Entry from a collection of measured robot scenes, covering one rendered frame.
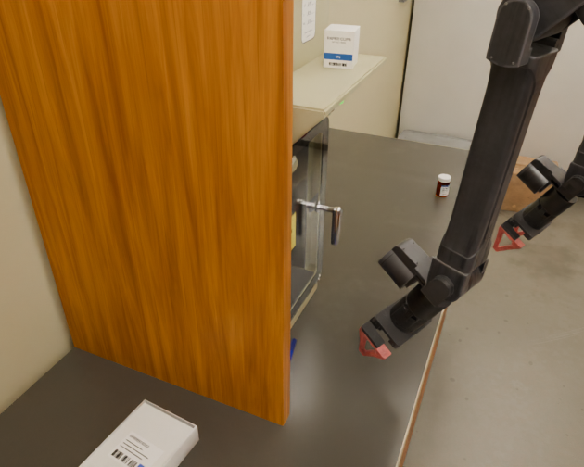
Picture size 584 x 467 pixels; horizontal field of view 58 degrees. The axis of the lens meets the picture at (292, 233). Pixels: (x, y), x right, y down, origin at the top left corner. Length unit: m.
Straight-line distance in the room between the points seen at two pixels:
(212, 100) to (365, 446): 0.64
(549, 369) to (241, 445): 1.88
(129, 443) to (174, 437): 0.07
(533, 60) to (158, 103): 0.46
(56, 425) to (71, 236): 0.35
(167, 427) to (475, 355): 1.84
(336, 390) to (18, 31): 0.81
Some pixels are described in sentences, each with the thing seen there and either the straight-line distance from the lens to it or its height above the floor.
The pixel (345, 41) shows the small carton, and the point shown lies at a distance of 0.91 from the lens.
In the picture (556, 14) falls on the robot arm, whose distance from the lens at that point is 0.64.
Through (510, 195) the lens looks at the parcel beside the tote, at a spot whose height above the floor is 0.12.
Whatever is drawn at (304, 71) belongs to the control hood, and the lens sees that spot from 0.89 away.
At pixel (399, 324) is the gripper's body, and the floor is 1.13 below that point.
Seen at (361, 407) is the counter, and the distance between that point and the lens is 1.05.
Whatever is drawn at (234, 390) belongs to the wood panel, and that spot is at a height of 0.99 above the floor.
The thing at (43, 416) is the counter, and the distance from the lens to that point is 1.12.
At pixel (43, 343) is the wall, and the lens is 1.21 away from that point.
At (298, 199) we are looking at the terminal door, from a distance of 0.99.
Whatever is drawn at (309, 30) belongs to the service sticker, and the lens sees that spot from 0.94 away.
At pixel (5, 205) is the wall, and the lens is 1.04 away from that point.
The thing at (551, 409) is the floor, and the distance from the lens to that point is 2.49.
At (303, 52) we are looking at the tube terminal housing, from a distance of 0.93.
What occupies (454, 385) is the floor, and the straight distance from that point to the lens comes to 2.43.
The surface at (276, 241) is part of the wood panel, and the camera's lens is 0.74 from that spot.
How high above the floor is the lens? 1.74
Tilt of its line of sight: 32 degrees down
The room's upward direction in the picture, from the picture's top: 1 degrees clockwise
